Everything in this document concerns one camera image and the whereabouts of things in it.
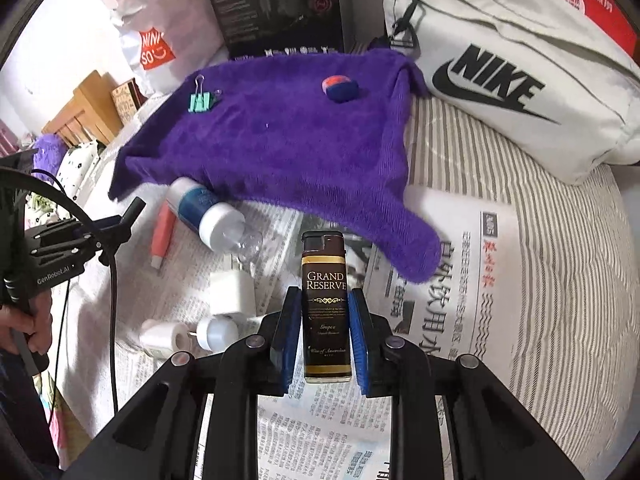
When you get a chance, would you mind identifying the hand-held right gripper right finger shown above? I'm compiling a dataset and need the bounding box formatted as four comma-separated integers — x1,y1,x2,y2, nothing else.
348,287,586,480

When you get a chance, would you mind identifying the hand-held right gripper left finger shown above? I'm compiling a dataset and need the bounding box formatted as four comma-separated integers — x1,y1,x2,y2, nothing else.
62,287,306,480

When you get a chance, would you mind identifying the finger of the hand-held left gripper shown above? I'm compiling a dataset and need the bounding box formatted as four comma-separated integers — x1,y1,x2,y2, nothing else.
97,197,147,267

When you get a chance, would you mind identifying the coral pink pen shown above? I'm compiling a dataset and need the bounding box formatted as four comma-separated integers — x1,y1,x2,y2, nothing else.
151,203,175,270

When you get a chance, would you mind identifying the dark brown lighter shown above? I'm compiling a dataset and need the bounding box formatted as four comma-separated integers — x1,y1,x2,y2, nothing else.
301,231,353,385

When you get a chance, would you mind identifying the white round knob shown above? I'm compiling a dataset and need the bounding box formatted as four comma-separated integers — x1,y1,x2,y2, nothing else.
189,314,240,353

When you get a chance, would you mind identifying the white charger plug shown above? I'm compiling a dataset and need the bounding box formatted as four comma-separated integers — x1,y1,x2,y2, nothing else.
207,270,258,318

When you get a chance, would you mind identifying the white bottle with blue label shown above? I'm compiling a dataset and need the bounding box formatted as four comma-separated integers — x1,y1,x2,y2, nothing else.
166,176,248,252

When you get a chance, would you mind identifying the white tape roll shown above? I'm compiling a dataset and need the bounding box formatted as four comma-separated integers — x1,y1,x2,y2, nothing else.
139,319,193,358

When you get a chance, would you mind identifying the clear plastic bottle cap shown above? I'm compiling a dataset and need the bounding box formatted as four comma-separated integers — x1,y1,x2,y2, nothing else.
232,225,264,266

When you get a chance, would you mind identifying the green binder clip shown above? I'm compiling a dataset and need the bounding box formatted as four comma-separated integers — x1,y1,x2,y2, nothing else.
187,74,224,113

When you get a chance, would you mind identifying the blue and pink round eraser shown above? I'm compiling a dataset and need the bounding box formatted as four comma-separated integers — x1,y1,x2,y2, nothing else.
320,75,359,104

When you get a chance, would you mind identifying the person's left hand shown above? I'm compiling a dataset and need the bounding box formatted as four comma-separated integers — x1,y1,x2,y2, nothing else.
0,291,54,356

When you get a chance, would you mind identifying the white dotted pillow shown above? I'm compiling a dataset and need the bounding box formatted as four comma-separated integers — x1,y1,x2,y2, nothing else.
55,140,106,196

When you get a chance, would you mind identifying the purple plush toy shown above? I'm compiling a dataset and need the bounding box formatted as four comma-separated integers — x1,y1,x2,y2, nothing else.
32,132,68,181

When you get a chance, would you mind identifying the newspaper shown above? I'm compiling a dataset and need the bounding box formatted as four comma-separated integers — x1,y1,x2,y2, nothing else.
107,187,523,480

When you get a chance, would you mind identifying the wooden headboard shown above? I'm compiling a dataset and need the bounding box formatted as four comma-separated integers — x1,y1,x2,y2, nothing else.
42,70,141,148

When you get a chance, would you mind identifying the small patterned wooden box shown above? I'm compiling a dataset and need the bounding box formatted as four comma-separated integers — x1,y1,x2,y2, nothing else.
111,79,141,122

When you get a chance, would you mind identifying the floral printed blanket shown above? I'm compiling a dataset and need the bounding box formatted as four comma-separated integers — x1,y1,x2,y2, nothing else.
40,385,93,463

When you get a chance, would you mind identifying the purple towel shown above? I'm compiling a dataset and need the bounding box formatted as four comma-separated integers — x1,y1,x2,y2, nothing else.
107,49,443,283

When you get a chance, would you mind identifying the striped bedsheet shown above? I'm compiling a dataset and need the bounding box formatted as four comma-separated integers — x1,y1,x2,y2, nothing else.
65,45,637,480

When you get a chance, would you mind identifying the white plastic shopping bag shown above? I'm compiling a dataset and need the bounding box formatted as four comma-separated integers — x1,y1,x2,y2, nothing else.
100,0,231,106

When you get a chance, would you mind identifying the black product box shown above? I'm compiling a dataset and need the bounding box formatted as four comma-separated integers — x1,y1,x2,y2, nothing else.
197,0,346,61

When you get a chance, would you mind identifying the white sling bag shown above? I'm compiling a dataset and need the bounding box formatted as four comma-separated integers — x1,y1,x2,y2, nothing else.
382,0,640,186

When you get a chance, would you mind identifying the black cable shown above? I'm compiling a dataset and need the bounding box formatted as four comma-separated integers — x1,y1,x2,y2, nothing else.
0,167,121,413

